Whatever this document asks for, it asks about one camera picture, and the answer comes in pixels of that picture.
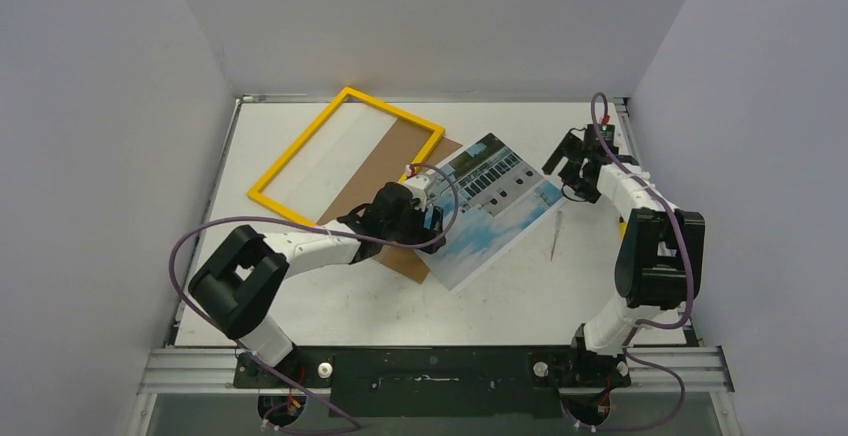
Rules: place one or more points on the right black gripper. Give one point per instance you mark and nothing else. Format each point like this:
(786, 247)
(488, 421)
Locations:
(579, 162)

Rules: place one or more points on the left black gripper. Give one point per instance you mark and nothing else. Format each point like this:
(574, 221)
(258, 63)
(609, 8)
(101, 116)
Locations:
(434, 225)

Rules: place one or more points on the brown fibreboard backing board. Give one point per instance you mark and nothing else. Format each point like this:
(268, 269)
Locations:
(384, 162)

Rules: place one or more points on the blue building photo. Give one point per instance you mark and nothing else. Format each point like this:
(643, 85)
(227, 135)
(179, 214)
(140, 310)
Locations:
(490, 197)

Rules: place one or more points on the yellow wooden photo frame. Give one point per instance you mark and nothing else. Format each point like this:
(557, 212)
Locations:
(301, 183)

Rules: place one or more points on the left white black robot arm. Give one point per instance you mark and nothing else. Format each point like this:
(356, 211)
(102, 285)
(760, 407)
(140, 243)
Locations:
(238, 283)

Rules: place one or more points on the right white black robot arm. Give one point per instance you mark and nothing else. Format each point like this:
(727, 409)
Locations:
(659, 264)

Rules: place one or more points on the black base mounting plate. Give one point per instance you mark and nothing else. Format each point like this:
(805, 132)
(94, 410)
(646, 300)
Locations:
(538, 379)

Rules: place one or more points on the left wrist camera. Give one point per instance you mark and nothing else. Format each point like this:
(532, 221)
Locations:
(421, 186)

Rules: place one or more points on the aluminium rail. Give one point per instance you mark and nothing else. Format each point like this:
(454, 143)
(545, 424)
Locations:
(207, 370)

